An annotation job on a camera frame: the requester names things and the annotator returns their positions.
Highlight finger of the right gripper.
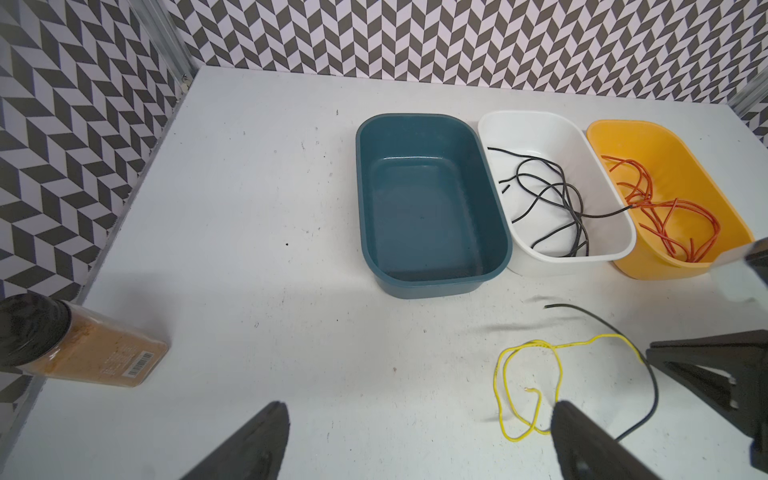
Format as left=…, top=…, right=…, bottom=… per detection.
left=646, top=330, right=767, bottom=438

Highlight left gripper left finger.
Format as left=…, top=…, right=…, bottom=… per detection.
left=183, top=401, right=290, bottom=480

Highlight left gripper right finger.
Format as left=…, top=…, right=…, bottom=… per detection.
left=550, top=401, right=659, bottom=480

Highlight yellow cable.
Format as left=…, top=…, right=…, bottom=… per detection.
left=493, top=333, right=648, bottom=444

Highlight cable pile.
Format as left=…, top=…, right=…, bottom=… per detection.
left=543, top=303, right=660, bottom=444

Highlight red cable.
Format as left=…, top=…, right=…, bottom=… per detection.
left=601, top=154, right=722, bottom=263

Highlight black cable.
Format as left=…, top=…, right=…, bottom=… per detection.
left=487, top=146, right=636, bottom=258

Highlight yellow tray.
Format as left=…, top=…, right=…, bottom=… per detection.
left=586, top=120, right=754, bottom=281

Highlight white tray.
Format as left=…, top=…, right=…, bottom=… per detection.
left=478, top=111, right=637, bottom=276

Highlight left spice jar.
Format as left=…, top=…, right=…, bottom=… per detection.
left=1, top=292, right=168, bottom=387

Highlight dark teal tray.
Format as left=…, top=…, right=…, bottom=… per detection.
left=356, top=113, right=513, bottom=299

